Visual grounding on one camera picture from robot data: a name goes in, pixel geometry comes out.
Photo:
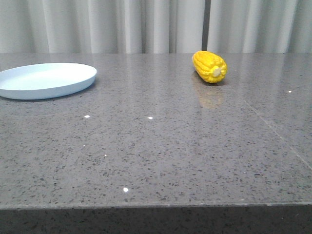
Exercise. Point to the white pleated curtain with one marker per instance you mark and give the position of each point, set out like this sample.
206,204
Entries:
155,26

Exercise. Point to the light blue round plate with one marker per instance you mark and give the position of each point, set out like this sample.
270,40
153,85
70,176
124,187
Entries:
44,81

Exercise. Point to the yellow corn cob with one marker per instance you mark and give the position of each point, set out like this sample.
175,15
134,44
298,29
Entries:
210,67

